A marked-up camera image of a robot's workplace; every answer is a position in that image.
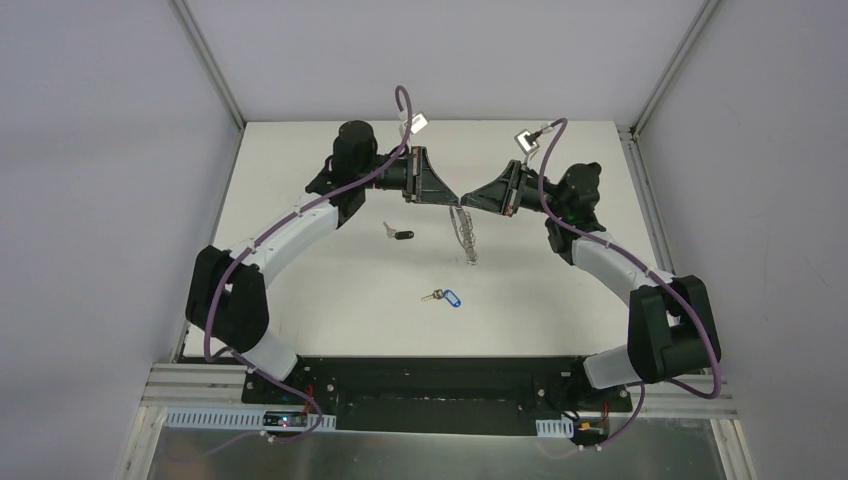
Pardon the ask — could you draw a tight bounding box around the key with blue tag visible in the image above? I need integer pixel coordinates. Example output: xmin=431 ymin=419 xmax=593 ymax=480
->
xmin=421 ymin=289 xmax=462 ymax=308

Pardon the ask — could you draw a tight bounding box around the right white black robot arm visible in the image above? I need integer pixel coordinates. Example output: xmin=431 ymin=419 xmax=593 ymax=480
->
xmin=460 ymin=160 xmax=721 ymax=410

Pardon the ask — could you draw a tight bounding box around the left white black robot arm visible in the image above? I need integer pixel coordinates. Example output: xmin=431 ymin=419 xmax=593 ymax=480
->
xmin=185 ymin=120 xmax=460 ymax=405

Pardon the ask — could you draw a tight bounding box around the key with black head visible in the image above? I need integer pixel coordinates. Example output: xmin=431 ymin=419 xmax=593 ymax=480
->
xmin=383 ymin=222 xmax=415 ymax=240

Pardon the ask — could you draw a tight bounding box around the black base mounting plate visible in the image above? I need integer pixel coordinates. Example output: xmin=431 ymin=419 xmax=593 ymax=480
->
xmin=241 ymin=356 xmax=632 ymax=436

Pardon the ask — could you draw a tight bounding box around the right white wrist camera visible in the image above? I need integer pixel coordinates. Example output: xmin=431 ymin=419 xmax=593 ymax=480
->
xmin=514 ymin=129 xmax=544 ymax=155

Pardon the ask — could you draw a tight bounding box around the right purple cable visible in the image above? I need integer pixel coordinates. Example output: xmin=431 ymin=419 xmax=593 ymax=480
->
xmin=536 ymin=117 xmax=723 ymax=452

